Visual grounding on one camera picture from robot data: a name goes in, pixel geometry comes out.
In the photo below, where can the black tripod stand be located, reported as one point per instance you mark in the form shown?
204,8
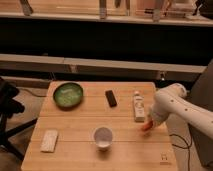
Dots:
9,107

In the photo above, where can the white cup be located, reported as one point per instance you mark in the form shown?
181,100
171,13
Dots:
103,137

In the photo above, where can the white bottle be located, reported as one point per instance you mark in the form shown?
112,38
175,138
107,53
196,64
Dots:
138,105

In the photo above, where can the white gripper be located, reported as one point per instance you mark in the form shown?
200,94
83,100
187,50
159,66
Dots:
158,115

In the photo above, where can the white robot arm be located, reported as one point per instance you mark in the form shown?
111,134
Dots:
171,100

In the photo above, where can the green bowl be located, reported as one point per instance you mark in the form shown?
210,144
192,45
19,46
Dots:
68,95

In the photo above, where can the black rectangular block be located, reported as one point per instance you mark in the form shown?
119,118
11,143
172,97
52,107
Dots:
111,98

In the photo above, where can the red orange pepper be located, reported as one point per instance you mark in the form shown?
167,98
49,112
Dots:
147,126

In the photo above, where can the white sponge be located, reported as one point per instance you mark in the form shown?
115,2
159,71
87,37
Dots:
49,141

